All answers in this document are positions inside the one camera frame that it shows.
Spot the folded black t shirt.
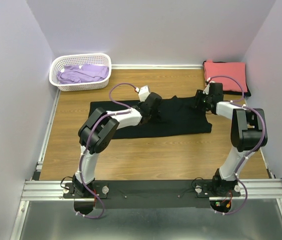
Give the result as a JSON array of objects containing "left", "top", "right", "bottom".
[{"left": 202, "top": 60, "right": 252, "bottom": 98}]

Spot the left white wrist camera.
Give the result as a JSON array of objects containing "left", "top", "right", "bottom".
[{"left": 138, "top": 85, "right": 151, "bottom": 102}]

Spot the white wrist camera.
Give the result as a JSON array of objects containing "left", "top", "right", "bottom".
[
  {"left": 138, "top": 85, "right": 151, "bottom": 102},
  {"left": 203, "top": 84, "right": 210, "bottom": 95}
]

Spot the aluminium frame rail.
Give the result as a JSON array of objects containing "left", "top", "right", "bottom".
[{"left": 20, "top": 178, "right": 66, "bottom": 201}]

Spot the purple t shirt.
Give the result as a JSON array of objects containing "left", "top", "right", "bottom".
[{"left": 56, "top": 63, "right": 109, "bottom": 84}]

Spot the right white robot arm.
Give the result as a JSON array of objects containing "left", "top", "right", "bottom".
[{"left": 194, "top": 82, "right": 268, "bottom": 196}]

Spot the white plastic laundry basket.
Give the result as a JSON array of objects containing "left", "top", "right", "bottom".
[{"left": 49, "top": 53, "right": 112, "bottom": 92}]

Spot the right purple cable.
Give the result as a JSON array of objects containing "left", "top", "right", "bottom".
[{"left": 205, "top": 76, "right": 266, "bottom": 181}]

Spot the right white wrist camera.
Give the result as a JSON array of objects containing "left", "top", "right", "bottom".
[{"left": 203, "top": 84, "right": 210, "bottom": 95}]

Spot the folded red t shirt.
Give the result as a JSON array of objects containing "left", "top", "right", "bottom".
[{"left": 203, "top": 59, "right": 248, "bottom": 92}]

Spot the black t shirt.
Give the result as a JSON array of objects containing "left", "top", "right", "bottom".
[
  {"left": 202, "top": 60, "right": 252, "bottom": 98},
  {"left": 88, "top": 95, "right": 213, "bottom": 140}
]

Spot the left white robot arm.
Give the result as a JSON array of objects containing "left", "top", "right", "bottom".
[{"left": 72, "top": 92, "right": 162, "bottom": 198}]

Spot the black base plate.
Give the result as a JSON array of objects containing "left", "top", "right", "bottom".
[{"left": 62, "top": 177, "right": 243, "bottom": 215}]

